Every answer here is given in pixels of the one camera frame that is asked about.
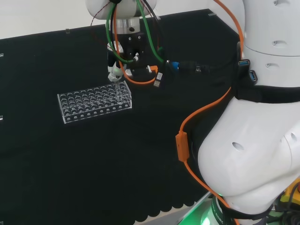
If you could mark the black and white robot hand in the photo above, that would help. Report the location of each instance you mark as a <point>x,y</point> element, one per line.
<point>132,47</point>

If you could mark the clear plastic test tube rack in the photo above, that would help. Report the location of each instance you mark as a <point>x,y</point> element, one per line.
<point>93,113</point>

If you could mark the black bench cloth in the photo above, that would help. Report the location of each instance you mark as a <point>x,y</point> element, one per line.
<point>93,164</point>

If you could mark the yellow stop button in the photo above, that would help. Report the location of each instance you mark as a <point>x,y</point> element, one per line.
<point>291,192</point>

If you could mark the pale metal base plate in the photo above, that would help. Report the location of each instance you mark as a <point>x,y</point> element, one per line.
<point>199,204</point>

